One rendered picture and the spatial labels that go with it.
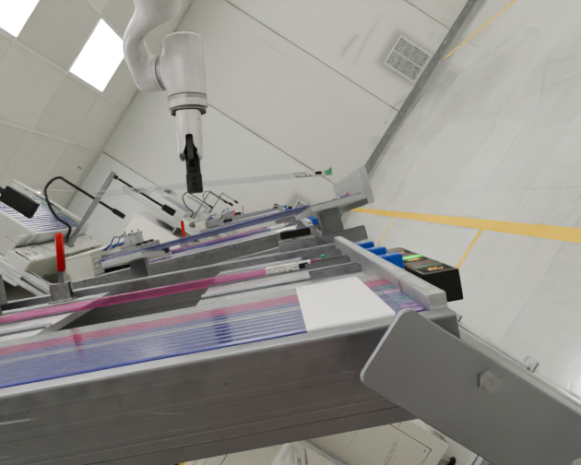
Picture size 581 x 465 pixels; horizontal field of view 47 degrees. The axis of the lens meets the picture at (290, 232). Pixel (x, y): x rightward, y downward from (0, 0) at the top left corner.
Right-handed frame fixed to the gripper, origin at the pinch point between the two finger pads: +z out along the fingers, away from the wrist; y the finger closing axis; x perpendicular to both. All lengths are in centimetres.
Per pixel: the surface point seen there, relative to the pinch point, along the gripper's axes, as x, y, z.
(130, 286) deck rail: -9.4, 34.5, 19.1
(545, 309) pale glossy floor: 96, -48, 41
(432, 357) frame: 19, 108, 21
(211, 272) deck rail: 3.8, 35.2, 18.0
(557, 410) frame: 26, 108, 25
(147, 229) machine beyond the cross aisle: -66, -400, -5
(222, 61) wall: 3, -694, -215
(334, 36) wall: 143, -686, -235
